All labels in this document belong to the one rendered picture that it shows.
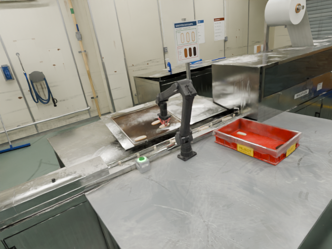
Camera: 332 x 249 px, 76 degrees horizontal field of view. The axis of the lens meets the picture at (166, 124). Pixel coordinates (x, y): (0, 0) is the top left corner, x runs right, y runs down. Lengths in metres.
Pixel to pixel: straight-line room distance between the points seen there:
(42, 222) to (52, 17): 4.14
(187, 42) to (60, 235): 2.18
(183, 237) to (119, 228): 0.31
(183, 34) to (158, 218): 2.02
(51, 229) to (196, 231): 0.86
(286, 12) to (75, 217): 2.34
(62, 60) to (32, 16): 0.86
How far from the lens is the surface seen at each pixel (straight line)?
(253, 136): 1.74
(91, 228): 1.59
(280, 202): 1.20
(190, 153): 1.46
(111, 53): 4.90
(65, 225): 1.51
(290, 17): 2.43
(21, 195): 1.44
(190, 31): 2.66
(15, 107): 5.07
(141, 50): 5.50
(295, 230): 1.10
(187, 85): 1.24
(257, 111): 1.91
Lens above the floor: 1.62
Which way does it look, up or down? 23 degrees down
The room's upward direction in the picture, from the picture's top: 8 degrees counter-clockwise
